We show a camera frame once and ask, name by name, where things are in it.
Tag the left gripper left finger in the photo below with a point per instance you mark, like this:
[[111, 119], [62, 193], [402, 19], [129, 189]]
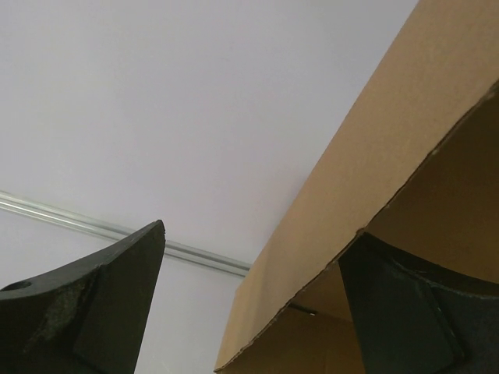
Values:
[[88, 316]]

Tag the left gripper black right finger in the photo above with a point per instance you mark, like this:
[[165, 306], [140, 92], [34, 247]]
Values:
[[413, 316]]

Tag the cardboard box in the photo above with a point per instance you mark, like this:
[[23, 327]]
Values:
[[414, 163]]

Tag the left aluminium frame post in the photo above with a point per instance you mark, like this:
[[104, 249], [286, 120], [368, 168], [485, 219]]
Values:
[[112, 232]]

